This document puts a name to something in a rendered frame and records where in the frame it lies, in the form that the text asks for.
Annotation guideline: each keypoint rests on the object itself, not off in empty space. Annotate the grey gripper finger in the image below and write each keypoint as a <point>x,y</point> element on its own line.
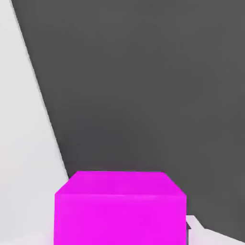
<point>201,234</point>

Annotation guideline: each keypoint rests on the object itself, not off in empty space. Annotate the small magenta cube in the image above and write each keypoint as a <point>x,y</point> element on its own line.
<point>120,214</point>

